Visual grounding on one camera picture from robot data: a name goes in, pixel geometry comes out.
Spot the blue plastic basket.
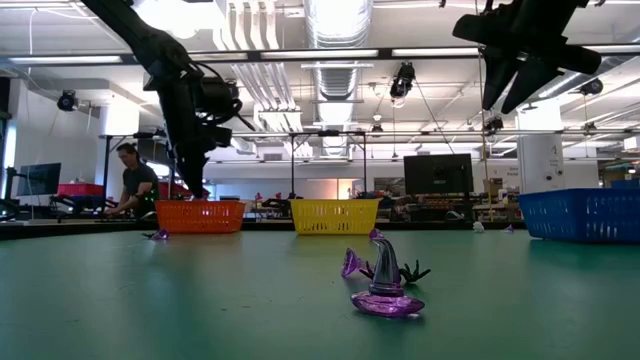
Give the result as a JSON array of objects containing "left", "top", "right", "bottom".
[{"left": 517, "top": 188, "right": 640, "bottom": 245}]

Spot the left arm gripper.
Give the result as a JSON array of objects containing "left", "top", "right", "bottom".
[{"left": 143, "top": 69, "right": 234, "bottom": 200}]

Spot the dark computer monitor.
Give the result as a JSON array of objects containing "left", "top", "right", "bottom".
[{"left": 18, "top": 162, "right": 63, "bottom": 196}]

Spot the black background rig frame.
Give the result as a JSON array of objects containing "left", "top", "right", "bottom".
[
  {"left": 98, "top": 130, "right": 179, "bottom": 219},
  {"left": 291, "top": 130, "right": 369, "bottom": 201}
]

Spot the yellow plastic basket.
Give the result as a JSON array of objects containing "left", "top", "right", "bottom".
[{"left": 289, "top": 198, "right": 381, "bottom": 236}]

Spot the green table mat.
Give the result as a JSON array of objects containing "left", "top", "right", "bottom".
[{"left": 0, "top": 228, "right": 640, "bottom": 360}]

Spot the orange plastic basket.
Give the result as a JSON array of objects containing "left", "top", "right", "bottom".
[{"left": 153, "top": 199, "right": 248, "bottom": 235}]

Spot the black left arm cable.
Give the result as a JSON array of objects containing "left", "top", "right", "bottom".
[{"left": 192, "top": 62, "right": 256, "bottom": 132}]

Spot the round silver air duct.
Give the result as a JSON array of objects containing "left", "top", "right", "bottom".
[{"left": 303, "top": 0, "right": 375, "bottom": 156}]

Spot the large black monitor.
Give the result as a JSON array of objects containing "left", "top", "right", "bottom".
[{"left": 403, "top": 153, "right": 474, "bottom": 196}]

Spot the slanted silver air duct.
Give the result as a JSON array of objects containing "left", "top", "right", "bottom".
[{"left": 537, "top": 53, "right": 639, "bottom": 101}]

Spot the black aluminium table frame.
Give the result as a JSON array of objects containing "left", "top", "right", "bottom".
[{"left": 0, "top": 218, "right": 526, "bottom": 240}]

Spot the red bin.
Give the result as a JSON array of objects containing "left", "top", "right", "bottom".
[{"left": 57, "top": 182, "right": 106, "bottom": 197}]

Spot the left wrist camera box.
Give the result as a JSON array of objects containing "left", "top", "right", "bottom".
[{"left": 199, "top": 77, "right": 243, "bottom": 121}]

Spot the person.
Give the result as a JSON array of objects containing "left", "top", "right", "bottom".
[{"left": 104, "top": 142, "right": 162, "bottom": 219}]

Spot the white pillar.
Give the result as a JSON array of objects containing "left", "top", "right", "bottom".
[{"left": 517, "top": 107, "right": 565, "bottom": 195}]

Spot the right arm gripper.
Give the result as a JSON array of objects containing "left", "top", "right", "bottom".
[{"left": 452, "top": 0, "right": 603, "bottom": 115}]

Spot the overhead light bar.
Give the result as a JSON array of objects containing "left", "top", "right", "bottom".
[{"left": 0, "top": 44, "right": 640, "bottom": 65}]

